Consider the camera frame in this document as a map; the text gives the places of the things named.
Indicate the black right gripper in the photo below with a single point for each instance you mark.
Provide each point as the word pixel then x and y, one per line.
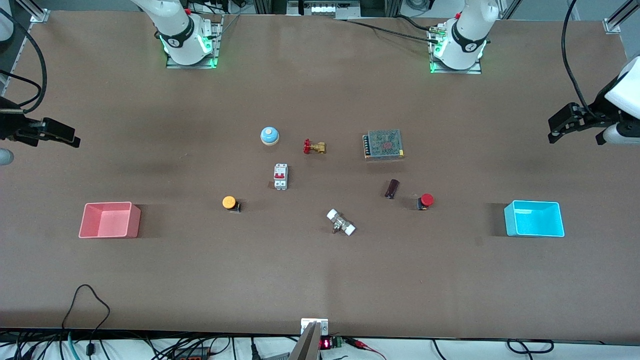
pixel 10 127

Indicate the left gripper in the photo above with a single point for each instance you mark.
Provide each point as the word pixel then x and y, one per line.
pixel 598 113

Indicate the red push button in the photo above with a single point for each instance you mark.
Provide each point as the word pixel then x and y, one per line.
pixel 426 200

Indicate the yellow push button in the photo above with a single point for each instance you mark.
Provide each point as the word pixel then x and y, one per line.
pixel 229 202

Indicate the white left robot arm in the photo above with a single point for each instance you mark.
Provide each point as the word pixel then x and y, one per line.
pixel 470 35

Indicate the pink plastic bin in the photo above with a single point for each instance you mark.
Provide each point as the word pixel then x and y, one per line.
pixel 110 222

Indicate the cyan plastic bin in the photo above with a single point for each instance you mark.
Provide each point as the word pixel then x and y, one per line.
pixel 534 222

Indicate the metal mesh power supply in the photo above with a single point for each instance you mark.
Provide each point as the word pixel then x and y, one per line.
pixel 384 145

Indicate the dark brown capacitor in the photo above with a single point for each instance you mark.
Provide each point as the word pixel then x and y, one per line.
pixel 392 188

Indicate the blue call bell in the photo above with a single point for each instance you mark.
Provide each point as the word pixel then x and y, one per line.
pixel 269 135

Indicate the white red circuit breaker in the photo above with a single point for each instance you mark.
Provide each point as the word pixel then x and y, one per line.
pixel 280 176

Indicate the metal fitting white caps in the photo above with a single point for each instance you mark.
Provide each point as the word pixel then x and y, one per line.
pixel 341 222

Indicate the orange black power strip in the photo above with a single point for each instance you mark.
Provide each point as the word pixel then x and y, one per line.
pixel 192 354

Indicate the white electronics box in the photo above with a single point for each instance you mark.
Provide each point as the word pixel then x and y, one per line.
pixel 330 7

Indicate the red clip lead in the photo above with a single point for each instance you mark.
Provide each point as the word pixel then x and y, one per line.
pixel 367 346

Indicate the red LED display module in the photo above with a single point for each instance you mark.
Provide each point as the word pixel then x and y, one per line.
pixel 329 343

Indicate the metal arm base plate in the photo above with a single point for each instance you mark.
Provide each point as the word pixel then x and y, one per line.
pixel 212 47
pixel 475 70

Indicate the aluminium corner bracket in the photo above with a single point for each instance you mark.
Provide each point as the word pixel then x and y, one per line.
pixel 40 14
pixel 620 20

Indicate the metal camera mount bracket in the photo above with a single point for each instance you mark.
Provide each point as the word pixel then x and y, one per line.
pixel 314 325

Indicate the grey camera pole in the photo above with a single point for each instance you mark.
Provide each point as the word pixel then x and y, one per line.
pixel 306 347

